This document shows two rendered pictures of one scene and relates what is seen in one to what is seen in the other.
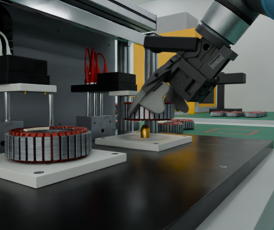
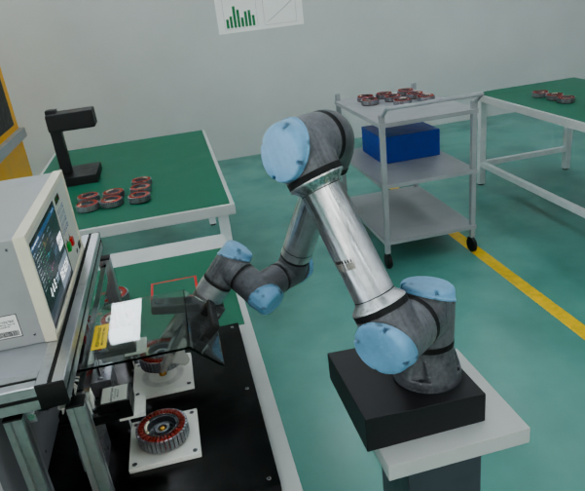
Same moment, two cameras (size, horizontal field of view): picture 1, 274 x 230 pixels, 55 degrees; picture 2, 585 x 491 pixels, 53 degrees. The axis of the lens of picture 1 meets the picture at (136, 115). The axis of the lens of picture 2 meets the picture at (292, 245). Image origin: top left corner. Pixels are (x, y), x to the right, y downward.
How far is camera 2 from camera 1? 1.15 m
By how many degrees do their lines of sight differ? 47
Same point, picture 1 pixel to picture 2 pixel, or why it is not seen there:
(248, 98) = (69, 92)
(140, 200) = (247, 434)
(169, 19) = not seen: outside the picture
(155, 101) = (181, 356)
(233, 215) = (271, 417)
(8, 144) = (160, 446)
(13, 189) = (194, 463)
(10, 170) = (179, 457)
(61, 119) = not seen: hidden behind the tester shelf
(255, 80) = (74, 55)
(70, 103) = not seen: hidden behind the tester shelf
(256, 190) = (265, 393)
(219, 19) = (215, 296)
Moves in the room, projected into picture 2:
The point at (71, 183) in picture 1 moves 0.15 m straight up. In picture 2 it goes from (207, 444) to (196, 388)
